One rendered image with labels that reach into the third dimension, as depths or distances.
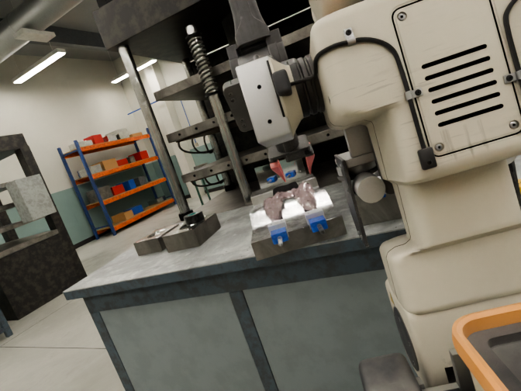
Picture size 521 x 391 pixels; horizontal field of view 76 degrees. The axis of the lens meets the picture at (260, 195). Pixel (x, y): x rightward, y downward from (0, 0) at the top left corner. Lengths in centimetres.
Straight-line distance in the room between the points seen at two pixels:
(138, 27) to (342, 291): 161
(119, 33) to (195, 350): 160
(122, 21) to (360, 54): 176
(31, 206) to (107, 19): 306
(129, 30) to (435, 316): 187
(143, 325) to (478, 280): 115
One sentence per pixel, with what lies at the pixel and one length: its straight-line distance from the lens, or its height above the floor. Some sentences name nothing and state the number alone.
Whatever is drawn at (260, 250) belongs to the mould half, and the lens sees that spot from 94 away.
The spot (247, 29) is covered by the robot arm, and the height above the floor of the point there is 131.
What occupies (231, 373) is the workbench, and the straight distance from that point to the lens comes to 136.
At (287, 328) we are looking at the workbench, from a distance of 116.
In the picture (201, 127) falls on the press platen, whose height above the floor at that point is 126.
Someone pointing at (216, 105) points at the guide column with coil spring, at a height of 134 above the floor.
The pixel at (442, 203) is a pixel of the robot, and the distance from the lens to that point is 51.
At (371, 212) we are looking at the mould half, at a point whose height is 83.
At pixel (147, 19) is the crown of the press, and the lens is 200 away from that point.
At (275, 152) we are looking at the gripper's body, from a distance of 84.
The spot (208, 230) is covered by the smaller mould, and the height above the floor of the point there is 83.
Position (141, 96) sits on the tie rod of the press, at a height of 152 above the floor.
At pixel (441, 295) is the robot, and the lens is 56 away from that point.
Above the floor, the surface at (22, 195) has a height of 131.
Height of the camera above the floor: 113
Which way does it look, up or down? 10 degrees down
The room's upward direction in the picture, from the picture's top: 18 degrees counter-clockwise
